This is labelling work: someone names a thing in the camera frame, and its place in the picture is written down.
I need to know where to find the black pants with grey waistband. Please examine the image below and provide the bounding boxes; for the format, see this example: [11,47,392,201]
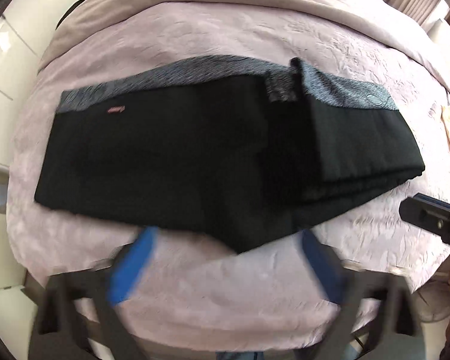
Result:
[34,55,425,253]

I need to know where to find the lilac embossed bed blanket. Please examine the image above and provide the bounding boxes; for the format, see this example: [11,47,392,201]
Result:
[7,2,450,351]

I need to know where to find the blue jeans legs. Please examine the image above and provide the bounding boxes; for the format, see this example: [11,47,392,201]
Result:
[215,351,264,360]

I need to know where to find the white glossy cabinet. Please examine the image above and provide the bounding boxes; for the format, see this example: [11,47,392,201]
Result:
[0,0,78,289]

